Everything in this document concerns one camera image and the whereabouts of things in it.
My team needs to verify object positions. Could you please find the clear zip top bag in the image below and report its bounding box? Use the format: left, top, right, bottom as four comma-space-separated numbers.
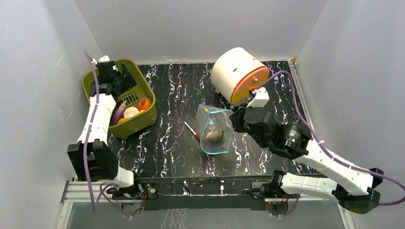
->
197, 104, 234, 155

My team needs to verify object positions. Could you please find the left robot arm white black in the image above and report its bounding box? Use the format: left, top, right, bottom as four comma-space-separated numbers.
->
67, 56, 143, 199

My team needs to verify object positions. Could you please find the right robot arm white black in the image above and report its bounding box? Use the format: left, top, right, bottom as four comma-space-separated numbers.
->
229, 107, 382, 214

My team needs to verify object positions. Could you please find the white round toy food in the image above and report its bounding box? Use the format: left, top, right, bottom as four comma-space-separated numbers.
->
123, 106, 139, 119

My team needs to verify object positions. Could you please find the olive green plastic basket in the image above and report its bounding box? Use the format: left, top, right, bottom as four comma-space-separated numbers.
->
78, 56, 157, 143

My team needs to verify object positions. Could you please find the purple toy eggplant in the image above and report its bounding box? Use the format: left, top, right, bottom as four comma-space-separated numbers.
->
110, 101, 126, 126

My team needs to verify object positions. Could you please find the small orange toy fruit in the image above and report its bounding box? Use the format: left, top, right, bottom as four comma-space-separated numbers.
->
117, 117, 128, 125

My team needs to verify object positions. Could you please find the red white marker pen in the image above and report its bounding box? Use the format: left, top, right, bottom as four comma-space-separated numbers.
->
183, 121, 201, 142

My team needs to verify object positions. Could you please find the white orange cylindrical appliance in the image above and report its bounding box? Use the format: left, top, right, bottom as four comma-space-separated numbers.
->
210, 47, 269, 106

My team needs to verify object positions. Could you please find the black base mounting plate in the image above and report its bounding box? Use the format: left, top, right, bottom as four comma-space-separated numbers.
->
141, 176, 290, 211

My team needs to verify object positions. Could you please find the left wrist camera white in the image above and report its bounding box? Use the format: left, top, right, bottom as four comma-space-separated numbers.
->
91, 55, 111, 65

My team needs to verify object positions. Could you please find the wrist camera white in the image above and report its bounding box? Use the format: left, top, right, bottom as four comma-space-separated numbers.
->
91, 55, 111, 65
247, 87, 269, 108

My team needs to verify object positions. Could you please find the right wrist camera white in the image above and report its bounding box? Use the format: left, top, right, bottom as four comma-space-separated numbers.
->
247, 87, 269, 108

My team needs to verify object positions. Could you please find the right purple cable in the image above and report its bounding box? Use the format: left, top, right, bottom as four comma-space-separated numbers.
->
255, 70, 405, 207

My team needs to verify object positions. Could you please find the purple cable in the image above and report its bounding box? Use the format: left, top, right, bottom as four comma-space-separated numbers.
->
255, 70, 405, 207
83, 51, 134, 219

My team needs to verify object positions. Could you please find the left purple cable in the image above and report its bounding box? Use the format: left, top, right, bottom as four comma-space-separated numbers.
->
83, 51, 134, 219

